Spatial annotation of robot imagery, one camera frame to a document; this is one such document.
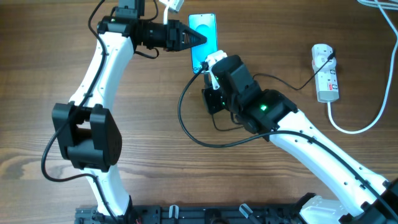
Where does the black USB charging cable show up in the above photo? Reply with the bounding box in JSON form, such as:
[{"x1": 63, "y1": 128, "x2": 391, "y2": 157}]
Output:
[{"x1": 203, "y1": 49, "x2": 336, "y2": 132}]

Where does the turquoise Galaxy S25 smartphone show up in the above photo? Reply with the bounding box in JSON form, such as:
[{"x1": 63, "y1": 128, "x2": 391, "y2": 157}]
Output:
[{"x1": 188, "y1": 13, "x2": 218, "y2": 73}]

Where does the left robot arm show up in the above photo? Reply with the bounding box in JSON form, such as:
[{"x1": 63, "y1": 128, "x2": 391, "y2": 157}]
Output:
[{"x1": 52, "y1": 1, "x2": 206, "y2": 223}]

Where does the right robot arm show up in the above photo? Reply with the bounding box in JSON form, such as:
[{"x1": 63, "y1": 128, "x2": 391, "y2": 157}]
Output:
[{"x1": 203, "y1": 50, "x2": 397, "y2": 223}]

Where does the white round charger adapter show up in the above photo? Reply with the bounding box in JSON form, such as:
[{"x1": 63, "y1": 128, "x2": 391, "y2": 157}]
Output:
[{"x1": 312, "y1": 53, "x2": 336, "y2": 72}]

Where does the white power strip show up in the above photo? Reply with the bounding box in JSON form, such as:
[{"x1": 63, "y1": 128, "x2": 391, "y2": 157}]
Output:
[{"x1": 312, "y1": 44, "x2": 340, "y2": 103}]

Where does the white cables top corner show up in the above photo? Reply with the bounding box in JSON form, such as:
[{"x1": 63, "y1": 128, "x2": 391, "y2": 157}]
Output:
[{"x1": 356, "y1": 0, "x2": 398, "y2": 11}]

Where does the white power strip cord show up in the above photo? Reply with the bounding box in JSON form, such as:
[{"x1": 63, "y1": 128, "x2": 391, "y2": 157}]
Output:
[{"x1": 326, "y1": 0, "x2": 398, "y2": 135}]

